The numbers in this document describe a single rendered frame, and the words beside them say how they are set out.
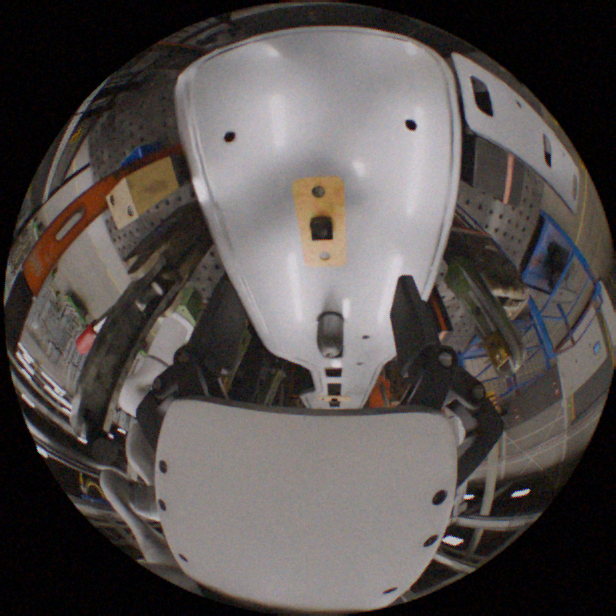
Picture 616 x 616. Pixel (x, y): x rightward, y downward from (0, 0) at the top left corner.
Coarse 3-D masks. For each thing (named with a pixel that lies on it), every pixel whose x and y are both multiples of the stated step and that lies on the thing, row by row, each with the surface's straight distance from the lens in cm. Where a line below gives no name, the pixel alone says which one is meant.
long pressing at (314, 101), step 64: (192, 64) 21; (256, 64) 18; (320, 64) 17; (384, 64) 18; (192, 128) 18; (256, 128) 16; (320, 128) 15; (384, 128) 16; (448, 128) 18; (256, 192) 17; (384, 192) 16; (448, 192) 19; (256, 256) 20; (320, 256) 19; (384, 256) 19; (256, 320) 27; (384, 320) 26; (320, 384) 45
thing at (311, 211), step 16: (320, 176) 16; (336, 176) 15; (304, 192) 16; (336, 192) 16; (304, 208) 16; (320, 208) 16; (336, 208) 16; (304, 224) 17; (320, 224) 16; (336, 224) 17; (304, 240) 18; (320, 240) 16; (336, 240) 17; (304, 256) 18; (336, 256) 18
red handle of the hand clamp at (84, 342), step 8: (152, 280) 18; (160, 280) 19; (152, 288) 18; (160, 288) 18; (144, 296) 19; (152, 296) 19; (160, 296) 19; (144, 304) 20; (96, 320) 24; (104, 320) 22; (88, 328) 25; (96, 328) 24; (80, 336) 27; (88, 336) 25; (80, 344) 27; (88, 344) 26; (80, 352) 28
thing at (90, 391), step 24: (144, 288) 17; (168, 288) 19; (120, 312) 16; (144, 312) 19; (96, 336) 18; (120, 336) 18; (144, 336) 18; (96, 360) 16; (120, 360) 18; (96, 384) 18; (120, 384) 18; (72, 408) 19; (96, 408) 19; (96, 432) 16; (96, 456) 16
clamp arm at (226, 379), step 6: (246, 330) 33; (246, 336) 33; (240, 342) 32; (246, 342) 32; (240, 348) 32; (246, 348) 34; (240, 354) 32; (240, 360) 33; (234, 366) 32; (234, 372) 32; (222, 378) 30; (228, 378) 32; (228, 384) 31
